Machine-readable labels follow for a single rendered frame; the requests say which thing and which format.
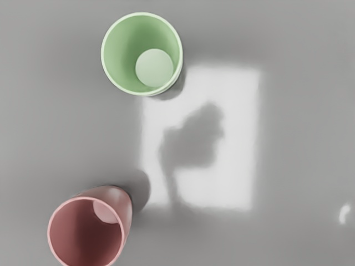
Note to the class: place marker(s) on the light green plastic cup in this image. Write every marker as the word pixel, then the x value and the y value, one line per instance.
pixel 122 47

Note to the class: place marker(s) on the pink plastic cup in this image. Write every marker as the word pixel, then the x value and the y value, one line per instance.
pixel 83 235

